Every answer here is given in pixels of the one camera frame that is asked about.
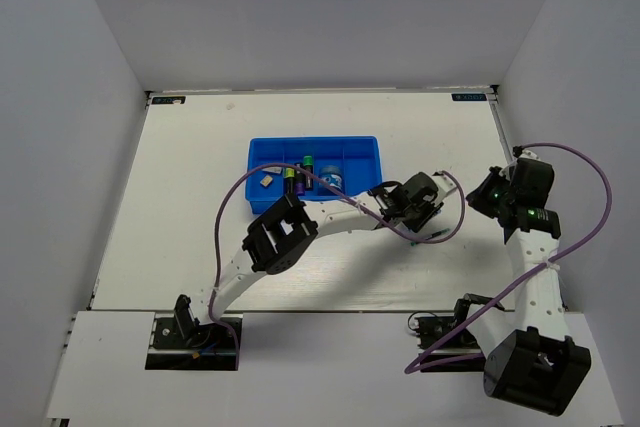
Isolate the purple capped black highlighter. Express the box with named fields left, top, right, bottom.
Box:
left=294, top=162, right=306, bottom=196

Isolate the small tan wooden block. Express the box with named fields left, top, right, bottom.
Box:
left=260, top=175, right=274, bottom=188

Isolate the green ink pen refill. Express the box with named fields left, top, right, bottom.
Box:
left=410, top=228, right=450, bottom=247

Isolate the yellow capped black highlighter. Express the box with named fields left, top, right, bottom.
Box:
left=283, top=167, right=296, bottom=194

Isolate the right table corner label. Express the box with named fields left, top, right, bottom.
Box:
left=451, top=92, right=487, bottom=102

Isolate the table corner label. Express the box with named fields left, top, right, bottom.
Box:
left=451, top=92, right=487, bottom=102
left=151, top=96, right=186, bottom=105

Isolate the blue labelled round jar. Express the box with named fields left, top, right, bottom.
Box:
left=318, top=165, right=344, bottom=196

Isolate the grey white eraser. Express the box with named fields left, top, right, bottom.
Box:
left=262, top=165, right=282, bottom=175

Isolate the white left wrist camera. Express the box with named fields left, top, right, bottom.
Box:
left=431, top=172, right=458, bottom=203

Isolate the green capped black highlighter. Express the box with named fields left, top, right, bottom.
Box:
left=302, top=155, right=314, bottom=192

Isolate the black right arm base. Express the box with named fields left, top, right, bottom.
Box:
left=404, top=293, right=505, bottom=375

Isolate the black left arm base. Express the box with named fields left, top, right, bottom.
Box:
left=145, top=316, right=238, bottom=371

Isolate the blue plastic divided tray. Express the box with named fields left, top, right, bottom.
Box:
left=245, top=136, right=382, bottom=215

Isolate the left table corner label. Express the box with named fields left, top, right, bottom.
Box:
left=151, top=96, right=186, bottom=105

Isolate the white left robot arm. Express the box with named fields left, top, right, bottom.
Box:
left=174, top=172, right=457, bottom=348

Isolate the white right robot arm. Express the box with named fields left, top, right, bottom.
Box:
left=451, top=151, right=591, bottom=417

